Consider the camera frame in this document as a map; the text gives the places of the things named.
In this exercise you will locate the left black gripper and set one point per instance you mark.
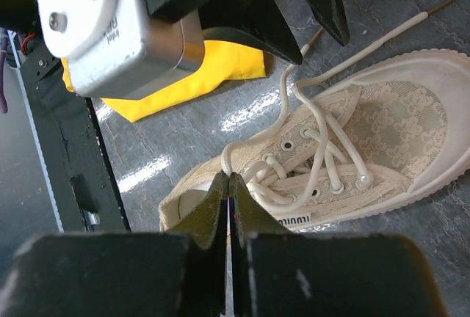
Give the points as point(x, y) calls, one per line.
point(254, 23)

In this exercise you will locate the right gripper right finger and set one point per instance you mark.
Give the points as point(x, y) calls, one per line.
point(259, 256)

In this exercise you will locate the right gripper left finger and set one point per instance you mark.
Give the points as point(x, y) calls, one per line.
point(203, 279)

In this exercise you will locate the beige lace sneaker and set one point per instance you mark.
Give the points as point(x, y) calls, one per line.
point(383, 138)

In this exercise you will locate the white shoelace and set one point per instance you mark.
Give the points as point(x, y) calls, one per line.
point(226, 162)

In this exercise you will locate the yellow shorts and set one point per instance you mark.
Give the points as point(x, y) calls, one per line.
point(223, 61)

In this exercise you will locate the grey table mat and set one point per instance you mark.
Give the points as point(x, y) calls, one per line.
point(139, 274)

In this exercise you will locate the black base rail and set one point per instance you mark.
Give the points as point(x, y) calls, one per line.
point(83, 190)

